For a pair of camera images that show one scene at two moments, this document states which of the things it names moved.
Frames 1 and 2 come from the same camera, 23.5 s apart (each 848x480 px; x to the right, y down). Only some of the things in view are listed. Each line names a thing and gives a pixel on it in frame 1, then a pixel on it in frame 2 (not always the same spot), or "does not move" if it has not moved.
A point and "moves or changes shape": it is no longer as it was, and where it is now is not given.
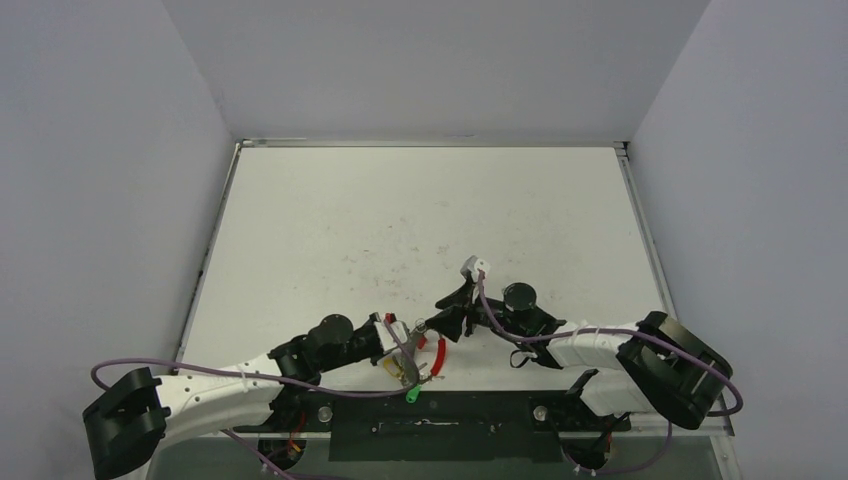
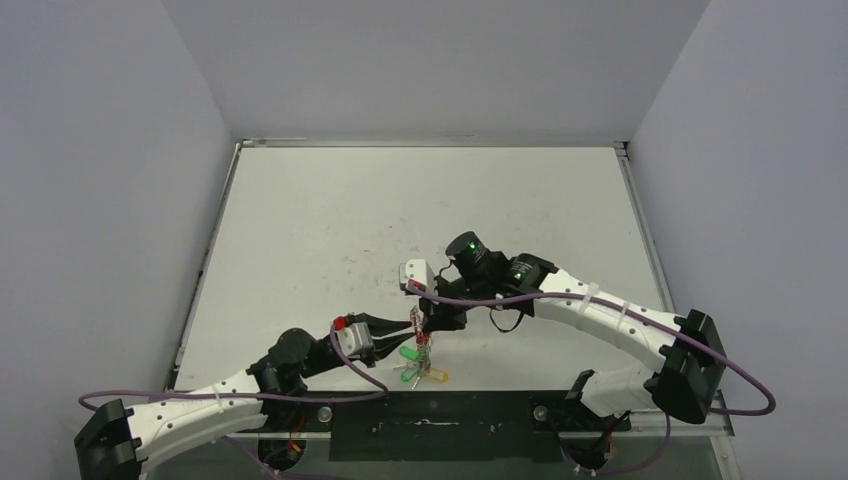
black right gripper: (468, 312) → (433, 308)
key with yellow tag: (393, 366) → (438, 374)
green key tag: (412, 394) moves or changes shape
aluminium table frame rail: (717, 424) does not move
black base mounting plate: (446, 427) does not move
